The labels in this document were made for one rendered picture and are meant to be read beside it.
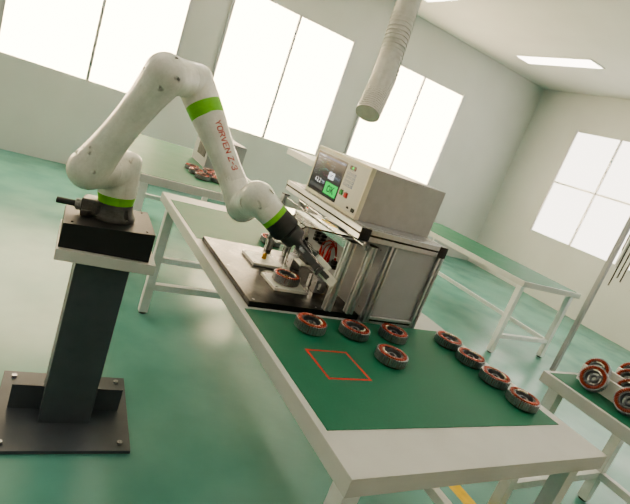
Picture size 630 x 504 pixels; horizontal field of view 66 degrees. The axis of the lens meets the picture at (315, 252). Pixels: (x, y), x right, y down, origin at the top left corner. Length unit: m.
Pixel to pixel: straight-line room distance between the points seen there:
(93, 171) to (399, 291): 1.18
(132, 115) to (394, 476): 1.20
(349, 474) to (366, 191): 1.06
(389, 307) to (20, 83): 5.16
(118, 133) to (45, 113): 4.78
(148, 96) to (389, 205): 0.95
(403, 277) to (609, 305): 6.44
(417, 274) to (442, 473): 0.92
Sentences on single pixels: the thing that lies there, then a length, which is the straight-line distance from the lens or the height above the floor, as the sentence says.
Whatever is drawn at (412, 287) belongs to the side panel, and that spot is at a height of 0.92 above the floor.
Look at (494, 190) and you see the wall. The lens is 9.59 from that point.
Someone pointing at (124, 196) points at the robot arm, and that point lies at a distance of 1.83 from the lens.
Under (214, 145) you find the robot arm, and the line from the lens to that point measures 1.63.
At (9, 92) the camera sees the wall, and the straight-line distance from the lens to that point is 6.37.
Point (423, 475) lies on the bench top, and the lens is 1.25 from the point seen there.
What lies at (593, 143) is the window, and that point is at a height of 2.58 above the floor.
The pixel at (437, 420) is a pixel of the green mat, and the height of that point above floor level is 0.75.
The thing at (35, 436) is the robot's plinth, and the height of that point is 0.02.
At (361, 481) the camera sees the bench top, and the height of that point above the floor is 0.74.
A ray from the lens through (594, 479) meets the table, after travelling 3.28.
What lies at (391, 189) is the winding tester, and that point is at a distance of 1.90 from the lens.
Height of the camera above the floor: 1.39
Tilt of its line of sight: 14 degrees down
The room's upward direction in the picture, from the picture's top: 20 degrees clockwise
